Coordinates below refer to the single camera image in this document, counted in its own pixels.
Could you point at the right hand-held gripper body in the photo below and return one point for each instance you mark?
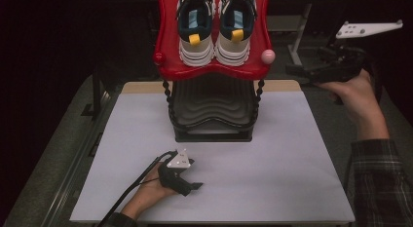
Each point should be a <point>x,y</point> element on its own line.
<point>344,64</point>

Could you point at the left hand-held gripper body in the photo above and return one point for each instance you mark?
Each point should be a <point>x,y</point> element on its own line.
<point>177,176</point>

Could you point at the white and navy sneaker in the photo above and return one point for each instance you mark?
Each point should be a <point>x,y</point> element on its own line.
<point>233,48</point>
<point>196,48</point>

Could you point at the red and black shoe rack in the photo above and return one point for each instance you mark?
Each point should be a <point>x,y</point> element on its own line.
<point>212,106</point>

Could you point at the person's left hand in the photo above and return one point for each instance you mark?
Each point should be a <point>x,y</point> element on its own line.
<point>152,188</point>

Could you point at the person's right hand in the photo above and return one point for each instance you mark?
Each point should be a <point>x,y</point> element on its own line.
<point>352,94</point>

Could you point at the white metal desk leg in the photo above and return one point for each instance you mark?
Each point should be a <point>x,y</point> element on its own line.
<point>298,35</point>

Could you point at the black metal stand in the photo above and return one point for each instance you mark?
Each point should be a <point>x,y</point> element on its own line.
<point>96,90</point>

